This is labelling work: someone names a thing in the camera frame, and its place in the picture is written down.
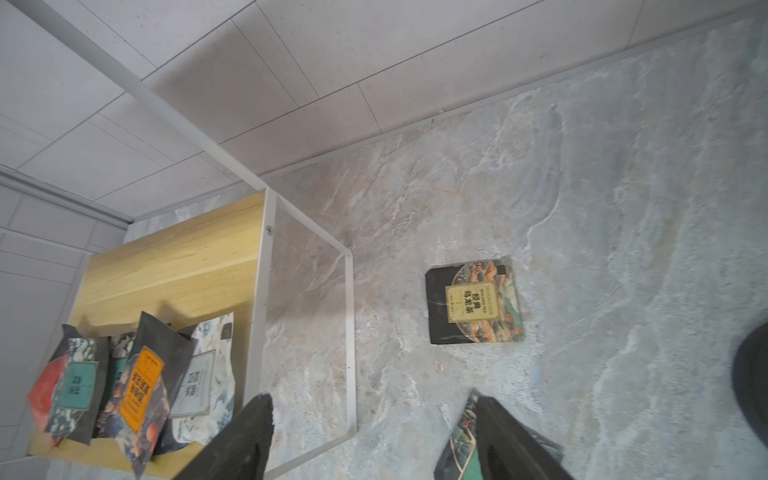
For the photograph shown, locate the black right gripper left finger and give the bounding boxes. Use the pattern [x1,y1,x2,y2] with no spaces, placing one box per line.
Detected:
[175,393,274,480]

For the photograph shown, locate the white patterned tea bag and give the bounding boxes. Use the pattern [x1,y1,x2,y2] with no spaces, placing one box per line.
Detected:
[154,313,236,455]

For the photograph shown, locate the orange label lower tea bag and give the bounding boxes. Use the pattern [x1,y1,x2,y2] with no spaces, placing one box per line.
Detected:
[97,312,195,478]

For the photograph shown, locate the green label floral tea bag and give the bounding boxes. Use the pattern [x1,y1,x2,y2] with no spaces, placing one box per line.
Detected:
[45,337,109,446]

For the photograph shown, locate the red tea bag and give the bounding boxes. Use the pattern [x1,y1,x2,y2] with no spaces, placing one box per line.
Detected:
[27,324,81,446]

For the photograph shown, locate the beige label tea bag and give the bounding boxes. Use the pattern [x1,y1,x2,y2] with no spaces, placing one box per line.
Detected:
[425,256,525,345]

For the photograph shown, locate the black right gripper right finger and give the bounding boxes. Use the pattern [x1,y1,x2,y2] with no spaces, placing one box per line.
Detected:
[475,396,573,480]

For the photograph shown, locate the glitter roller on black stand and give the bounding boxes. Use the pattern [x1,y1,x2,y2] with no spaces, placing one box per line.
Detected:
[732,324,767,445]

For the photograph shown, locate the green label top tea bag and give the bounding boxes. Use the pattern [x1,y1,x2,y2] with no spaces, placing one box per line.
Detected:
[434,389,564,479]

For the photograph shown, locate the white frame wooden shelf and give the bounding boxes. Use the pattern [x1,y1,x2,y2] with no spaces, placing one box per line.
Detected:
[5,0,359,480]

